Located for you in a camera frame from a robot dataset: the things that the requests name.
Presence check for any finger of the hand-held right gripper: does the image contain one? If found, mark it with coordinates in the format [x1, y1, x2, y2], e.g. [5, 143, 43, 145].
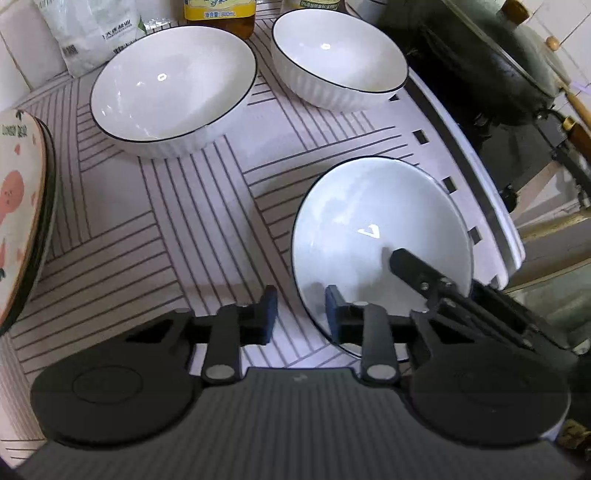
[389, 248, 533, 348]
[470, 281, 591, 357]

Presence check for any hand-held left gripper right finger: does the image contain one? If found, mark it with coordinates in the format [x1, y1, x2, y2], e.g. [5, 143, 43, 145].
[324, 284, 468, 383]

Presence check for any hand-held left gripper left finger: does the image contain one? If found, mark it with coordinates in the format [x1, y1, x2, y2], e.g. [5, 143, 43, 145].
[124, 285, 279, 385]

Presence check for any white ribbed bowl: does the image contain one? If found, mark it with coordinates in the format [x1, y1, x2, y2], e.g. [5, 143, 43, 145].
[270, 8, 409, 113]
[90, 25, 258, 159]
[291, 156, 474, 361]

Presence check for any pink bunny print plate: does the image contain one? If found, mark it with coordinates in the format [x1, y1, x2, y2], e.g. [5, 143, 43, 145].
[0, 108, 48, 325]

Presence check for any striped white tablecloth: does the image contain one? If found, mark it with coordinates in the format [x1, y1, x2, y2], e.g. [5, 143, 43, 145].
[0, 9, 527, 441]

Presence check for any dark wok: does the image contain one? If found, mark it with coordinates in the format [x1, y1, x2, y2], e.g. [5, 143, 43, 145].
[379, 0, 591, 209]

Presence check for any glass wok lid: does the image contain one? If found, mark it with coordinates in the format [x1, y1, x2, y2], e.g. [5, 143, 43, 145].
[443, 0, 572, 99]

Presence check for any clear vinegar bottle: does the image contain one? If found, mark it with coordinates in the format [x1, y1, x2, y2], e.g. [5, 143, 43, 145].
[281, 0, 345, 12]

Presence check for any yellow label cooking wine bottle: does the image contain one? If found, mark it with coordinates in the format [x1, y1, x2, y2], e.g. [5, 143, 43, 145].
[183, 0, 257, 39]

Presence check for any white salt bag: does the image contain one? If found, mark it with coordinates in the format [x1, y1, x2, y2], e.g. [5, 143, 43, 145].
[36, 0, 149, 78]

